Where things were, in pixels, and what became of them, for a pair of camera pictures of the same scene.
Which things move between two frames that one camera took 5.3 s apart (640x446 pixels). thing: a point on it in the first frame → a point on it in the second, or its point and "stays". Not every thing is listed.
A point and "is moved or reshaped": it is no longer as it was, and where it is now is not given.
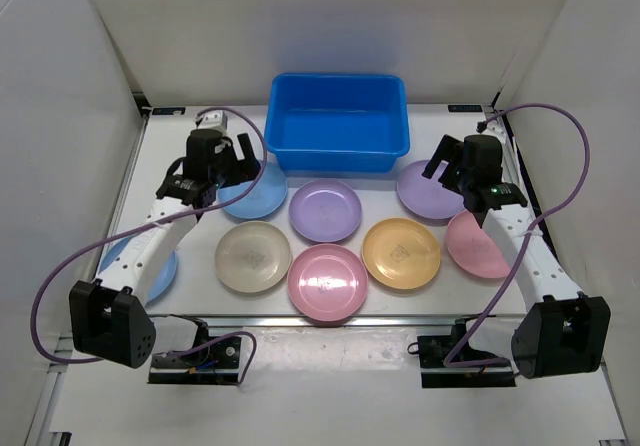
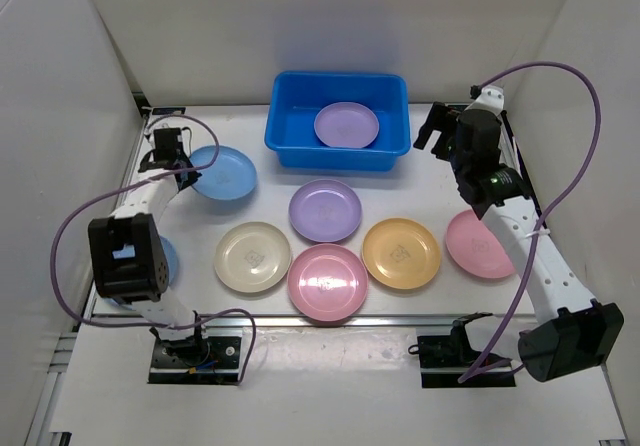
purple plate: x=325 y=211 stays
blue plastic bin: x=337 y=123 stays
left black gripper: x=243 y=169 → x=193 y=176
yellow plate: x=401 y=252 stays
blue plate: x=266 y=194 is moved or reshaped
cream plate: x=252 y=257 stays
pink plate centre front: x=327 y=282 stays
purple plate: x=424 y=196 → x=346 y=124
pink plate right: x=472 y=249 stays
